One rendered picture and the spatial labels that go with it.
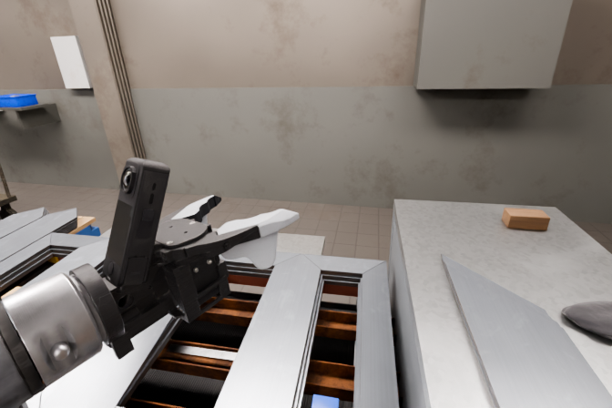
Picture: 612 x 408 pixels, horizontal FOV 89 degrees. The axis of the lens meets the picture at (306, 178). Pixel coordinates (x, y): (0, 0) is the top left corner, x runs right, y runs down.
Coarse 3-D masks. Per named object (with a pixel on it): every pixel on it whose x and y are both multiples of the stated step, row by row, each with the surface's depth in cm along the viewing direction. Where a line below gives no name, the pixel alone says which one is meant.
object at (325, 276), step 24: (24, 264) 129; (240, 264) 123; (0, 288) 119; (360, 288) 110; (312, 312) 100; (360, 312) 100; (168, 336) 96; (312, 336) 94; (360, 336) 92; (360, 360) 85
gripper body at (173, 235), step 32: (160, 224) 34; (192, 224) 33; (160, 256) 29; (192, 256) 30; (96, 288) 25; (128, 288) 27; (160, 288) 30; (192, 288) 30; (224, 288) 33; (128, 320) 28; (192, 320) 31; (128, 352) 28
